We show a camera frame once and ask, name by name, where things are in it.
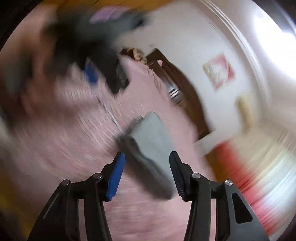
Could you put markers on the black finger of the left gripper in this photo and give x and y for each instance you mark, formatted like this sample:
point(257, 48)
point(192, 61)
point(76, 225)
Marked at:
point(121, 75)
point(90, 71)

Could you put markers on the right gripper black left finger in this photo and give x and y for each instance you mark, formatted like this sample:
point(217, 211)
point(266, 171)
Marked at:
point(59, 219)

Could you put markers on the grey pants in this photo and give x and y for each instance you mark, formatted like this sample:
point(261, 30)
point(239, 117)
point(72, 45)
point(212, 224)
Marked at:
point(147, 146)

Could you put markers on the clothes pile on nightstand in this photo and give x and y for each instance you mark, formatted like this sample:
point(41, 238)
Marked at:
point(137, 55)

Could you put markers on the dark wooden headboard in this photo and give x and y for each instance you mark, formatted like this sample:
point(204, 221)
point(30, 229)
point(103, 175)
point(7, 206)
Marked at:
point(180, 89)

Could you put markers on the cream and red curtain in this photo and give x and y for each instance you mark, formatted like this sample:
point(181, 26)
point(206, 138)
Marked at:
point(261, 163)

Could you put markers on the pink floral bedspread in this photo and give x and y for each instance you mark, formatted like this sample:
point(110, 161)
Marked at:
point(75, 135)

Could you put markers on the framed wedding photo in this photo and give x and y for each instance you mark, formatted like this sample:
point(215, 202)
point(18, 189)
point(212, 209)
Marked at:
point(219, 71)

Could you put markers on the wall air conditioner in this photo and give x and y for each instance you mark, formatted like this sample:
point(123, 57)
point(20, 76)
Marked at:
point(246, 110)

